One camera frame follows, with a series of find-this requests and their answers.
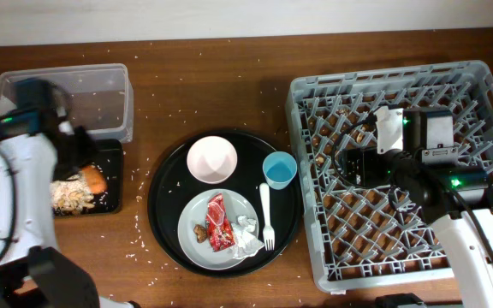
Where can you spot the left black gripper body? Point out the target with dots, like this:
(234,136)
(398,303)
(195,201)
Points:
(83,151)

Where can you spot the orange carrot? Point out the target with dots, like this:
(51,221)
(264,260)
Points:
(94,179)

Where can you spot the grey plate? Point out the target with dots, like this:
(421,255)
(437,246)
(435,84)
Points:
(194,213)

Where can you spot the clear plastic waste bin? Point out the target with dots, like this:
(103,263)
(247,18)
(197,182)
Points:
(100,96)

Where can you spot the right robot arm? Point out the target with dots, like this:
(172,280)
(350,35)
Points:
(413,150)

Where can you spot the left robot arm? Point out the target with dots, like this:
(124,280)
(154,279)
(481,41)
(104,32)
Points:
(38,145)

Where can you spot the grey dishwasher rack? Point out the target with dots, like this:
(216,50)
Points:
(355,238)

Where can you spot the white plastic fork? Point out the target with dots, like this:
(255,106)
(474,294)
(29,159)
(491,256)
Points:
(268,230)

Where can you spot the rice and peanut leftovers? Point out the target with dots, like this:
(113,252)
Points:
(71,197)

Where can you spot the black rectangular tray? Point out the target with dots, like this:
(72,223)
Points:
(109,162)

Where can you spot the brown food scrap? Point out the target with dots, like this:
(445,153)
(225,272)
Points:
(200,232)

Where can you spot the light blue cup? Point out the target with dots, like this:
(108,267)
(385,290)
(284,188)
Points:
(279,169)

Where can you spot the red snack wrapper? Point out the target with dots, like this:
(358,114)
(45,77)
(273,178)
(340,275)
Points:
(218,228)

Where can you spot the white tissue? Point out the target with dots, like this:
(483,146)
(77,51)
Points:
(247,243)

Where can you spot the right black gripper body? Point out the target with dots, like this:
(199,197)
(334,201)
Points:
(377,169)

